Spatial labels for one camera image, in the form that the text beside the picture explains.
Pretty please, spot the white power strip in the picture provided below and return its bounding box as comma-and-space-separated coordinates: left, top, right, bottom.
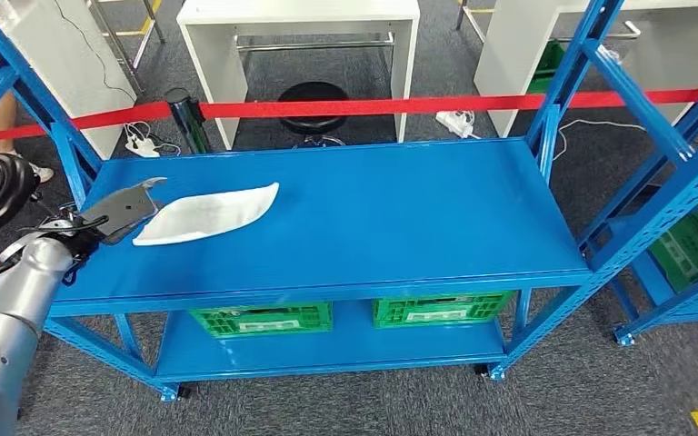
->
434, 109, 477, 140
124, 122, 164, 160

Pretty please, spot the blue metal shelf rack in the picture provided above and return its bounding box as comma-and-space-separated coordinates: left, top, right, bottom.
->
0, 0, 698, 403
613, 174, 698, 349

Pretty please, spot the white curved car part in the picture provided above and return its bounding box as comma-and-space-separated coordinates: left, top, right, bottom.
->
132, 182, 280, 247

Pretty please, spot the green plastic crate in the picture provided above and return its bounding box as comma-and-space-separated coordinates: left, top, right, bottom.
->
373, 291, 515, 330
189, 302, 334, 340
648, 180, 698, 299
526, 40, 567, 94

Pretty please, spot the red barrier belt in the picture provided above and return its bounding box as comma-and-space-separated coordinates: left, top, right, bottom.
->
0, 101, 173, 145
198, 88, 698, 120

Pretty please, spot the black smooth round stool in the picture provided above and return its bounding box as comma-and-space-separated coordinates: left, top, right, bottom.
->
276, 81, 350, 150

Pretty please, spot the black barrier post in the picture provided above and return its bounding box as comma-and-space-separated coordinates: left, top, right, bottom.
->
165, 87, 213, 156

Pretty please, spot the white table panel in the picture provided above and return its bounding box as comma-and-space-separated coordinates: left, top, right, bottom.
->
0, 0, 141, 161

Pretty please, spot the white floor cable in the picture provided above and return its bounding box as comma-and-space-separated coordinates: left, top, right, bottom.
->
550, 117, 650, 163

